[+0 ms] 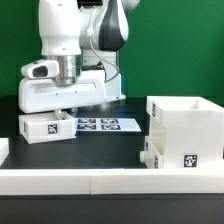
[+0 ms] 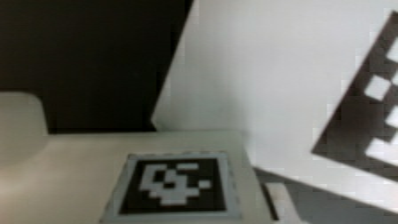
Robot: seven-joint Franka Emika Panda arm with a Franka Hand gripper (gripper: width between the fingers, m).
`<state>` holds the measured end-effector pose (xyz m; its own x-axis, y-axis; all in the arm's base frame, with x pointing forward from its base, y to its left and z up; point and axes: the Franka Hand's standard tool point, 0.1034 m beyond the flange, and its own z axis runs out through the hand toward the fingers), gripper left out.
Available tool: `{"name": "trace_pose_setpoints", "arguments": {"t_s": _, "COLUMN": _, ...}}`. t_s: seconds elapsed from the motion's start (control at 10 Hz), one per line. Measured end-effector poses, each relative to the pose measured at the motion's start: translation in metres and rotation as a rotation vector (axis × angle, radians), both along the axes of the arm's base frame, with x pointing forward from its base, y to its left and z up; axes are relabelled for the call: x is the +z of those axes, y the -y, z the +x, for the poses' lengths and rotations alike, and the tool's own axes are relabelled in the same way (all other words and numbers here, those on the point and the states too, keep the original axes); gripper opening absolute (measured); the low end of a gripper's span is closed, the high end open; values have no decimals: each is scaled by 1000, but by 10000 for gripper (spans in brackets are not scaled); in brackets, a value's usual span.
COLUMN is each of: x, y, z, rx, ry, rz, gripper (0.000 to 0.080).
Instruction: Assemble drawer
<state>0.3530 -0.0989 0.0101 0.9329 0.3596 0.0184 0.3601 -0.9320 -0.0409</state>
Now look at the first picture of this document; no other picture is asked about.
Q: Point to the white front barrier rail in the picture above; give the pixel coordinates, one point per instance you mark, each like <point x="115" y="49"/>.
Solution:
<point x="112" y="181"/>

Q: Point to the white drawer tray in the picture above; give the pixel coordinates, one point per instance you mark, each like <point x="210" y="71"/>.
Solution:
<point x="45" y="127"/>
<point x="152" y="155"/>

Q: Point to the printed marker sheet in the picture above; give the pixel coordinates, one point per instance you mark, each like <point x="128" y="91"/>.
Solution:
<point x="107" y="125"/>

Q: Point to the white front drawer tray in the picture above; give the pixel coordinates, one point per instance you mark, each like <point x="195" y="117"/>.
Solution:
<point x="152" y="155"/>

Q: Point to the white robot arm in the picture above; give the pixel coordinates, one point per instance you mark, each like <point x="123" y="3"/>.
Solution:
<point x="79" y="64"/>

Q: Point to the white left barrier block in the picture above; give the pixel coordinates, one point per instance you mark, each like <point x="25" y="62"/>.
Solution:
<point x="4" y="150"/>

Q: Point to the white drawer cabinet box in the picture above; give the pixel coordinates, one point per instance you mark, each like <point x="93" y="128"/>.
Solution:
<point x="189" y="129"/>

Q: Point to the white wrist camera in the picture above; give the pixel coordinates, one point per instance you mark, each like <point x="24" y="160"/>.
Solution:
<point x="41" y="69"/>

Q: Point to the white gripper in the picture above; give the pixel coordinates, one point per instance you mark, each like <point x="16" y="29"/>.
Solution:
<point x="43" y="95"/>

